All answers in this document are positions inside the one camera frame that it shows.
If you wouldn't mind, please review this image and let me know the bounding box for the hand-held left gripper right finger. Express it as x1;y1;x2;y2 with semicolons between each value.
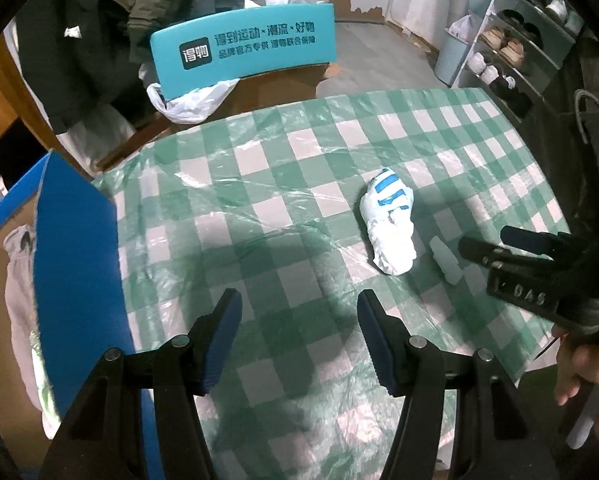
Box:
357;290;560;480

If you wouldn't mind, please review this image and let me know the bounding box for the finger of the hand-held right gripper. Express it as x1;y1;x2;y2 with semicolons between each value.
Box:
458;236;555;270
500;226;574;257

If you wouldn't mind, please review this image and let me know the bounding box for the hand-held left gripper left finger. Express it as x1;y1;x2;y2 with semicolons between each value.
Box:
38;287;244;480

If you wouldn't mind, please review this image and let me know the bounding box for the small translucent white bottle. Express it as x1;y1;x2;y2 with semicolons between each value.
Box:
428;236;463;283

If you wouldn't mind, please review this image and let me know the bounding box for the white blue-striped sock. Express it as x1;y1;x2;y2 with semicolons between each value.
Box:
359;166;419;276

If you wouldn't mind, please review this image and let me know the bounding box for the blue cardboard box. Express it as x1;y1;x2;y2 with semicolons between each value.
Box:
0;150;155;480

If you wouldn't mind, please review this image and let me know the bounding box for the light grey garment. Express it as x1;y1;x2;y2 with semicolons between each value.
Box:
2;225;63;436

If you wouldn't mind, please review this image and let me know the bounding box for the person's right hand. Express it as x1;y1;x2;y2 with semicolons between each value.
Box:
554;342;599;442

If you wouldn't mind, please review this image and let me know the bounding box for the dark brown shoe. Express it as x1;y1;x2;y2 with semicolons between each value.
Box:
489;75;533;117

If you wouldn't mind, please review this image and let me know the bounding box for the white shoe rack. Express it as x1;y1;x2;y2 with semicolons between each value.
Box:
449;0;596;122

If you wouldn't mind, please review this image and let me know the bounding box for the green checked tablecloth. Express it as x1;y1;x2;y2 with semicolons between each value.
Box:
92;87;580;480

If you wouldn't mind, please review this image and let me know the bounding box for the light blue bin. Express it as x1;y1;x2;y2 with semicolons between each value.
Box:
435;30;473;86

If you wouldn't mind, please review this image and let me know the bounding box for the small white bag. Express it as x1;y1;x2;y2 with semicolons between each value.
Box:
447;15;476;39

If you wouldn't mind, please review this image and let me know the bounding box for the white plastic bag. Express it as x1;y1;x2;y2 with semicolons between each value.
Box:
146;78;240;124

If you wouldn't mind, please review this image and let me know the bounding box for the white cloth bundle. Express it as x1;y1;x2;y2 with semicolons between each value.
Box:
60;110;136;173

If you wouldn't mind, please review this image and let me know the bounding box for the flat brown cardboard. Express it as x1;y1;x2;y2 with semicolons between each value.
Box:
220;62;343;111

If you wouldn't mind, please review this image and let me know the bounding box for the teal box with text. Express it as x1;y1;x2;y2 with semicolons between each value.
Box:
150;2;336;102

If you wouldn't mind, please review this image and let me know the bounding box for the black hanging jacket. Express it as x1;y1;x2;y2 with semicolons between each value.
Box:
17;0;148;136

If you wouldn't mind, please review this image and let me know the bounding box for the grey drawstring cord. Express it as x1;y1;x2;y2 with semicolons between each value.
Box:
574;89;599;171

